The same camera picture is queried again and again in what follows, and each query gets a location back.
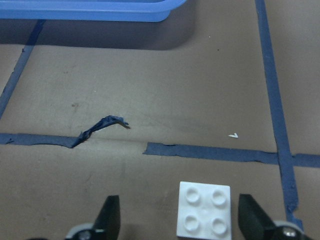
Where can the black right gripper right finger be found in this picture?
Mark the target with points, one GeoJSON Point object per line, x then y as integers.
{"type": "Point", "coordinates": [255, 224]}

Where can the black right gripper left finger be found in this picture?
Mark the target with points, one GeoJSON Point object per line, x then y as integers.
{"type": "Point", "coordinates": [105, 227]}

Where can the white building block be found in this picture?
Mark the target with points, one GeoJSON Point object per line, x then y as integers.
{"type": "Point", "coordinates": [204, 211]}

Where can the blue plastic tray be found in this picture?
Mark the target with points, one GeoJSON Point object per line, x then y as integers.
{"type": "Point", "coordinates": [89, 10]}

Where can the brown paper table cover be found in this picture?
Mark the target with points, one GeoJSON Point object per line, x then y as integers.
{"type": "Point", "coordinates": [192, 89]}

